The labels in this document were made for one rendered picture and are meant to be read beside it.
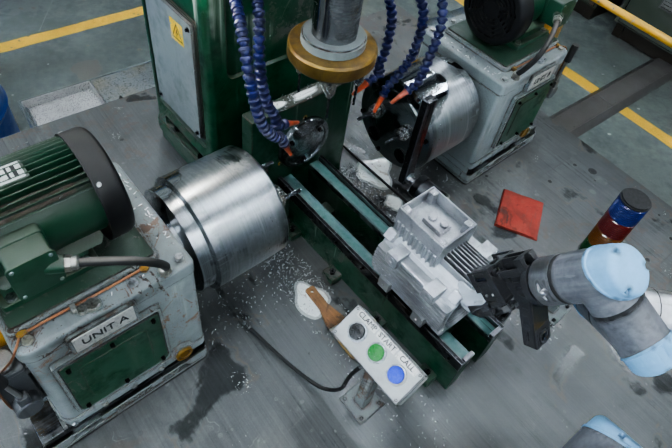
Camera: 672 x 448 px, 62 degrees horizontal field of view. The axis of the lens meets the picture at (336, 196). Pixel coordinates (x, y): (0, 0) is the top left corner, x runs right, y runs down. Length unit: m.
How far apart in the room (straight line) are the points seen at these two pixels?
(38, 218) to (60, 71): 2.51
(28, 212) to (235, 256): 0.38
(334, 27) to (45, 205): 0.57
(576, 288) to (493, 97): 0.75
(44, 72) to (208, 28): 2.25
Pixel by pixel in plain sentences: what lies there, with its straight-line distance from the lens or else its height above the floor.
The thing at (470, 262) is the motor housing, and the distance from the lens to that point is 1.11.
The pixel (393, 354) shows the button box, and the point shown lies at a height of 1.08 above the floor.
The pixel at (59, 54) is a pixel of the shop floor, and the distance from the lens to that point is 3.48.
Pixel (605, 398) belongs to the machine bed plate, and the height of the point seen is 0.80.
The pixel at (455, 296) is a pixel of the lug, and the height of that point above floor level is 1.09.
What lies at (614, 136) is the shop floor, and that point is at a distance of 3.52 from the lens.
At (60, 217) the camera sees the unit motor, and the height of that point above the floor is 1.31.
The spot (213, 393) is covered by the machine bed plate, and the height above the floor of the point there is 0.80.
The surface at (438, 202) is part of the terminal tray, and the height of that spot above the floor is 1.12.
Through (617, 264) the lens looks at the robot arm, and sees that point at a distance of 0.80.
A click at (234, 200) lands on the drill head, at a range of 1.06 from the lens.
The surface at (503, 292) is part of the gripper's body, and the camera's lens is 0.95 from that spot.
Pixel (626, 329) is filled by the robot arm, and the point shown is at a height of 1.33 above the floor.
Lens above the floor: 1.96
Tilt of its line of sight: 49 degrees down
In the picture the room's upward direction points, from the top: 10 degrees clockwise
